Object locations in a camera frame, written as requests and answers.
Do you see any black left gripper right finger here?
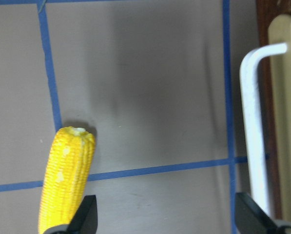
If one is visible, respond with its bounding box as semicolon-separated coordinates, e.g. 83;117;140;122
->
234;193;291;234

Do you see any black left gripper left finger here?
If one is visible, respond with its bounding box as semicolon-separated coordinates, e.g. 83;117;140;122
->
44;195;98;234

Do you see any light wood drawer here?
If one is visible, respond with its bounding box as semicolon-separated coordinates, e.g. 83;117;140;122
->
256;0;291;222

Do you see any yellow plastic corn cob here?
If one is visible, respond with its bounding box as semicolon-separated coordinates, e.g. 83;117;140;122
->
38;126;96;234

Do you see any white metal drawer handle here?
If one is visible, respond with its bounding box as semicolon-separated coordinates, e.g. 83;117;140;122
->
239;42;288;215

